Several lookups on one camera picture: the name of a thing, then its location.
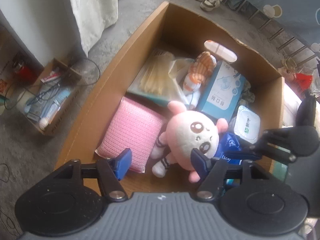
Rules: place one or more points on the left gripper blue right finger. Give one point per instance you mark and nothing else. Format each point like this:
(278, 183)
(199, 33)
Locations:
(201, 164)

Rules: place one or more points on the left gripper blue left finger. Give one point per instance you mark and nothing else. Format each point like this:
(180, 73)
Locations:
(121, 164)

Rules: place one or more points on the blue tissue pack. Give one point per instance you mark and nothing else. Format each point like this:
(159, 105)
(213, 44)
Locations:
(228, 142)

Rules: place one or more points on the pink plush toy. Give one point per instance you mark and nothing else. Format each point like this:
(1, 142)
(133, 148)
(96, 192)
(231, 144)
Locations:
(185, 131)

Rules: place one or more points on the pink knitted sponge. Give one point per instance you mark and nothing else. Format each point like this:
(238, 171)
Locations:
(133, 126)

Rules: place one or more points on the strawberry yogurt cup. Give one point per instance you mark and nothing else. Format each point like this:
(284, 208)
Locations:
(246, 125)

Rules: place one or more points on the green scrunchie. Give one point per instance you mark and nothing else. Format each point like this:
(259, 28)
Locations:
(247, 97)

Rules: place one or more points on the blue bandage box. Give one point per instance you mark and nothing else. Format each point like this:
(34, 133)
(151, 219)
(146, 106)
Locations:
(222, 92)

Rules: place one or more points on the cotton swab bag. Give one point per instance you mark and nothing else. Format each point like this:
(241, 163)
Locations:
(160, 79)

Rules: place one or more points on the checked floral tablecloth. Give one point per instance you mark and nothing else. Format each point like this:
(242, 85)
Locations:
(291, 105)

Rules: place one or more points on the red plastic bag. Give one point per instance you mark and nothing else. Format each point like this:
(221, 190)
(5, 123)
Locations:
(301, 84)

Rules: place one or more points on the tan slippers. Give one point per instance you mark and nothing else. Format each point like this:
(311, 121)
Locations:
(288, 69)

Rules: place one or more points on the small box of clutter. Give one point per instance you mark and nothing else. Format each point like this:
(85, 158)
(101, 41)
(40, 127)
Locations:
(46, 102)

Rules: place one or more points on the brown cardboard box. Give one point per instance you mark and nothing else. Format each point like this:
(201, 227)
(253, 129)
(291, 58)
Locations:
(170, 31)

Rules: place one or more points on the white curtain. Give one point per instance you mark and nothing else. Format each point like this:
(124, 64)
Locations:
(92, 18)

